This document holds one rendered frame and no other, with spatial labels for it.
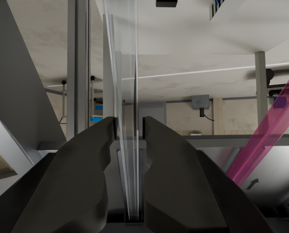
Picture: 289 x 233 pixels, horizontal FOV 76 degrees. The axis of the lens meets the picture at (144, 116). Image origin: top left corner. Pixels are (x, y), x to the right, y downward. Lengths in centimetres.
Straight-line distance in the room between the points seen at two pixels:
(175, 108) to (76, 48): 664
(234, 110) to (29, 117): 693
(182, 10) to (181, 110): 644
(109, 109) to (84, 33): 21
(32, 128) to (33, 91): 3
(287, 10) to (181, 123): 638
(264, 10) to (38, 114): 66
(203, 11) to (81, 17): 35
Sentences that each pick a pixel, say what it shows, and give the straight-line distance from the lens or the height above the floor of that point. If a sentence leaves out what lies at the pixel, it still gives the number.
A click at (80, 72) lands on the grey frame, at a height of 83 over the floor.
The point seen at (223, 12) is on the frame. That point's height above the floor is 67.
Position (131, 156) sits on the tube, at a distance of 16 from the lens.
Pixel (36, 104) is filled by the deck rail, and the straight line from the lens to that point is 19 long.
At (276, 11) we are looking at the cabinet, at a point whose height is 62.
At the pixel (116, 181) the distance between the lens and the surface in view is 22.
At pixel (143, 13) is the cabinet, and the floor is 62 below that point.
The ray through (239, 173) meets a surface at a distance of 21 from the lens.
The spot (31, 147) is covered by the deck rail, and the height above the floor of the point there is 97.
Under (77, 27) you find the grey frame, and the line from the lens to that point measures 48.
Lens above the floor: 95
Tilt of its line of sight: 3 degrees down
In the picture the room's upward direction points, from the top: 179 degrees clockwise
